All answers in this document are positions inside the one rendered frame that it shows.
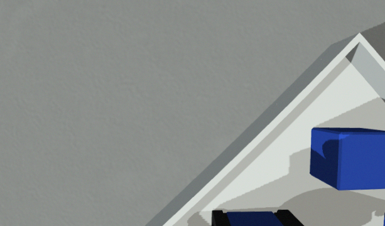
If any white square tray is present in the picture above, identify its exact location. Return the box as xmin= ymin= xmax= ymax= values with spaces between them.
xmin=145 ymin=33 xmax=385 ymax=226

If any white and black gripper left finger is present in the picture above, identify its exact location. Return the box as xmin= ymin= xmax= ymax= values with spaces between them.
xmin=212 ymin=210 xmax=231 ymax=226

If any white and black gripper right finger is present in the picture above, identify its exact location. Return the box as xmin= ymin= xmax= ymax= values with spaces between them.
xmin=274 ymin=210 xmax=304 ymax=226

